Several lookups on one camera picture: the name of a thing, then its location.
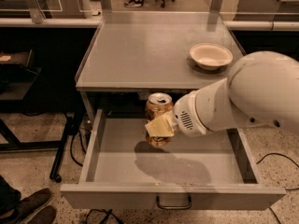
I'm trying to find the open grey top drawer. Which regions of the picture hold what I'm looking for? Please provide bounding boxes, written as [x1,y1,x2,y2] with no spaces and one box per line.
[61,111,286,210]

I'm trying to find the orange soda can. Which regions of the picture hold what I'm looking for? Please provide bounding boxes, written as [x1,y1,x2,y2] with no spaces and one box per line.
[145,92,173,147]

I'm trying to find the brown shoe lower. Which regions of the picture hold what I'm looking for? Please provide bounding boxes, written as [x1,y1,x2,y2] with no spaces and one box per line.
[27,205,57,224]

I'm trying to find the black side cart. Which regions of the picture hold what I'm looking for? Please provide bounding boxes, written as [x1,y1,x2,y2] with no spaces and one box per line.
[0,50,73,183]

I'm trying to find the black metal drawer handle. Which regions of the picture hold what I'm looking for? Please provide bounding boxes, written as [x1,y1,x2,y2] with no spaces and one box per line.
[155,196,192,210]

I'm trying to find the grey cabinet table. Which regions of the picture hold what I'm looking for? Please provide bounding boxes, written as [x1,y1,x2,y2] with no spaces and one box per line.
[76,11,245,120]

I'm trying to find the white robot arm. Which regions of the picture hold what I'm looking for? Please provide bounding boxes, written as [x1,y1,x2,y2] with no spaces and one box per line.
[146,51,299,137]

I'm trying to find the white paper bowl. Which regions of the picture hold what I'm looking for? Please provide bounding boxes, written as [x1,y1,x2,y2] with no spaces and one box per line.
[190,43,233,71]

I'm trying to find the brown shoe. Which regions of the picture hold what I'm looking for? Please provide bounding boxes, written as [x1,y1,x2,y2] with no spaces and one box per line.
[27,205,57,224]
[17,189,52,220]

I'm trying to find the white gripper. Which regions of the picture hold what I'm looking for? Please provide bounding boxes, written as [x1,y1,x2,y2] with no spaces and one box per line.
[145,91,207,137]

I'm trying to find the black floor cable left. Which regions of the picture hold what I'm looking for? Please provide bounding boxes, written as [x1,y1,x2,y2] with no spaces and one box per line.
[68,121,92,167]

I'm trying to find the brown shoe upper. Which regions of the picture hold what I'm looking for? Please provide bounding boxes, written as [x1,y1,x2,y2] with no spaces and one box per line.
[17,189,52,220]

